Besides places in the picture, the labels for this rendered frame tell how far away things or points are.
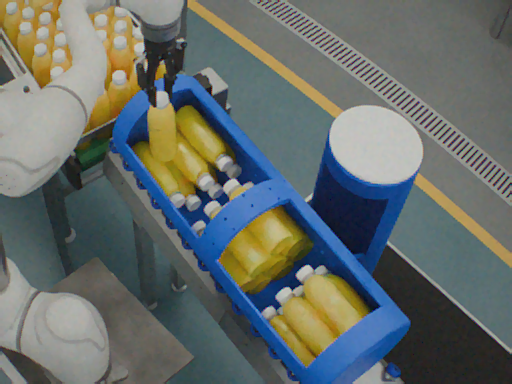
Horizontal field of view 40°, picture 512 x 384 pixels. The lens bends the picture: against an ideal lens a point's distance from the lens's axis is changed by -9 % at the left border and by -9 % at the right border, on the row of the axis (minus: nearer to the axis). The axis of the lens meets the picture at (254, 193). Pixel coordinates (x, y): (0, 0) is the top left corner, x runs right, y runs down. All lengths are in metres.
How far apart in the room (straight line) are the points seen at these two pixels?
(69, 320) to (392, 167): 1.03
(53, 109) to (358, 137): 1.20
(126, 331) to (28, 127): 0.85
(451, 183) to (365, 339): 1.95
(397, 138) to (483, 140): 1.58
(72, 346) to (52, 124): 0.57
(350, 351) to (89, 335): 0.55
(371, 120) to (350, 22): 1.89
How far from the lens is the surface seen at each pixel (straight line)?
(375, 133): 2.15
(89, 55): 1.26
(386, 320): 1.63
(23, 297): 1.58
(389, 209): 2.18
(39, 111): 1.09
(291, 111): 3.51
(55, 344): 1.51
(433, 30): 4.15
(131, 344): 1.78
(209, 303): 1.99
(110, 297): 1.84
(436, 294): 2.96
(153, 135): 1.85
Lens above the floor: 2.66
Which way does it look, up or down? 56 degrees down
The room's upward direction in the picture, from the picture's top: 9 degrees clockwise
